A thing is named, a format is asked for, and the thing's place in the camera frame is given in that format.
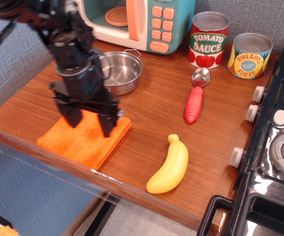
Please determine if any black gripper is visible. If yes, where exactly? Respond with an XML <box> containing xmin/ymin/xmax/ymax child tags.
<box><xmin>49</xmin><ymin>54</ymin><xmax>124</xmax><ymax>138</ymax></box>

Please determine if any orange towel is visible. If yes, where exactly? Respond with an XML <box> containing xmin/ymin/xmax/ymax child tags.
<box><xmin>36</xmin><ymin>110</ymin><xmax>132</xmax><ymax>171</ymax></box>

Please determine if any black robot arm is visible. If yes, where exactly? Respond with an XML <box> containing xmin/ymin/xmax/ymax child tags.
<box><xmin>0</xmin><ymin>0</ymin><xmax>121</xmax><ymax>137</ymax></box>

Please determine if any small steel pot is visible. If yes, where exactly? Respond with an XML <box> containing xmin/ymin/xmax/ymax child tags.
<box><xmin>100</xmin><ymin>49</ymin><xmax>143</xmax><ymax>96</ymax></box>

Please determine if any clear acrylic table guard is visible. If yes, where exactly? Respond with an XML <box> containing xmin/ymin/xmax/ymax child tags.
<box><xmin>0</xmin><ymin>132</ymin><xmax>201</xmax><ymax>236</ymax></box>

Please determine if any yellow toy banana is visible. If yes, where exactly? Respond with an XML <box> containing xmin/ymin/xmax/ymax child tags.
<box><xmin>146</xmin><ymin>134</ymin><xmax>189</xmax><ymax>194</ymax></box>

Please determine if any teal toy microwave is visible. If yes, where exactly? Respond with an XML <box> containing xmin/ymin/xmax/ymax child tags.
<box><xmin>77</xmin><ymin>0</ymin><xmax>196</xmax><ymax>55</ymax></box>

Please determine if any orange object bottom left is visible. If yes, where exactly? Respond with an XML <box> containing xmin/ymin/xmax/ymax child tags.
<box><xmin>0</xmin><ymin>226</ymin><xmax>19</xmax><ymax>236</ymax></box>

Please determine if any tomato sauce can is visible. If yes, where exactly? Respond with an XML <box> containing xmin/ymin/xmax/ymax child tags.
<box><xmin>188</xmin><ymin>11</ymin><xmax>229</xmax><ymax>69</ymax></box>

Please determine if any pineapple slices can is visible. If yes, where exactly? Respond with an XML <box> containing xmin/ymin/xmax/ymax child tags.
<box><xmin>227</xmin><ymin>32</ymin><xmax>273</xmax><ymax>80</ymax></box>

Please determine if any black toy stove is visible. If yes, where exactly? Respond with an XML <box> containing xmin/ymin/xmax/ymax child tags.
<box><xmin>198</xmin><ymin>49</ymin><xmax>284</xmax><ymax>236</ymax></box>

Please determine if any red handled metal spoon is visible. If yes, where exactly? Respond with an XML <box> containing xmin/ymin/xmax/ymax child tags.
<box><xmin>185</xmin><ymin>67</ymin><xmax>210</xmax><ymax>123</ymax></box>

